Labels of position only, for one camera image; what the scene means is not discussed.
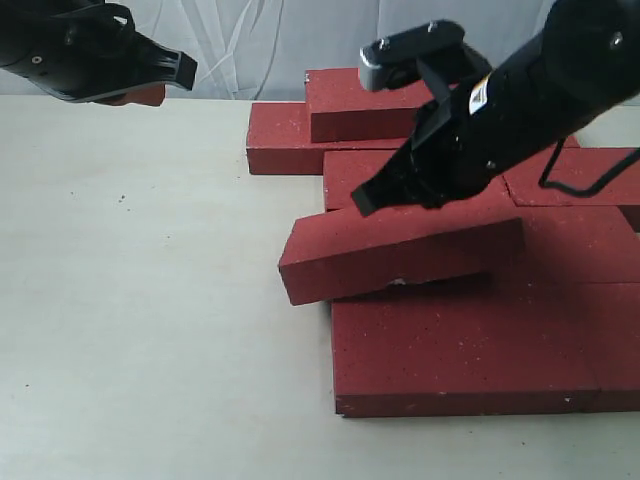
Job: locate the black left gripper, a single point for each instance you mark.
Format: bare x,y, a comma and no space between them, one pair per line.
89,52

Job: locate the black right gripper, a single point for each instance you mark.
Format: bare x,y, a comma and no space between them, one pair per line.
484,128

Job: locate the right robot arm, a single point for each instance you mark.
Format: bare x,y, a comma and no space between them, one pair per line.
583,62

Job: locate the middle row red brick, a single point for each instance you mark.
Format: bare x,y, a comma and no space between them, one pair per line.
573,245

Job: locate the white backdrop cloth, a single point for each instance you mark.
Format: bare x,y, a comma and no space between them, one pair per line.
261,50

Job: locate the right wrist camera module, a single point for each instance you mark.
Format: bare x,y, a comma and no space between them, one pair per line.
436,48

